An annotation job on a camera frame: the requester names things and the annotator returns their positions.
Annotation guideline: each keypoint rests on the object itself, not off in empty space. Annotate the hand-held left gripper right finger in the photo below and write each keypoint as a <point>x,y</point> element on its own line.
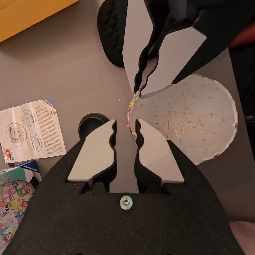
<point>157,155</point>

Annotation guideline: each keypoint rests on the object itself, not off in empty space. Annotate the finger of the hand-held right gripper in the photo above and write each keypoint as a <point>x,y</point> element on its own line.
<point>135,39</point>
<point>175,59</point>

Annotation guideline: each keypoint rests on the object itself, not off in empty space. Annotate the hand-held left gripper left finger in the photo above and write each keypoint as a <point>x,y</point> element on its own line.
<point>93,151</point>

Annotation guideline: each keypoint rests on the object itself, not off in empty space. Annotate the black ball stand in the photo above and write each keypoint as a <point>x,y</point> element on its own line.
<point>89,123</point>

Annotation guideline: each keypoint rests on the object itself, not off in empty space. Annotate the colourful puzzle ball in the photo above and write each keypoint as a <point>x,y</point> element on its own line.
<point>189,123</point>

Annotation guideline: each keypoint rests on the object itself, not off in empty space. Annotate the colourful puzzle box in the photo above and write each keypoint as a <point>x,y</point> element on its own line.
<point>14,199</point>

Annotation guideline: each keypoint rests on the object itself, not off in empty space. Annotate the black quilted pad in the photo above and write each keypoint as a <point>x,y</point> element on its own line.
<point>111,35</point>

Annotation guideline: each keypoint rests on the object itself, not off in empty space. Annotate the person's orange garment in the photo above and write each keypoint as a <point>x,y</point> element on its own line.
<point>245,35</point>

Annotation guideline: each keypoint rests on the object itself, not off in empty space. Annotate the folded instruction leaflet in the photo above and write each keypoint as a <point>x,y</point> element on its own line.
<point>29,129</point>

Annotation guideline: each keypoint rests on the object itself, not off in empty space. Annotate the person's black jacket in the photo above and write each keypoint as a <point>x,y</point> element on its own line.
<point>245,89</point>

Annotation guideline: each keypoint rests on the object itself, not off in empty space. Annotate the yellow plastic bin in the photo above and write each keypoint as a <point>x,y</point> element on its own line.
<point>29,16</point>

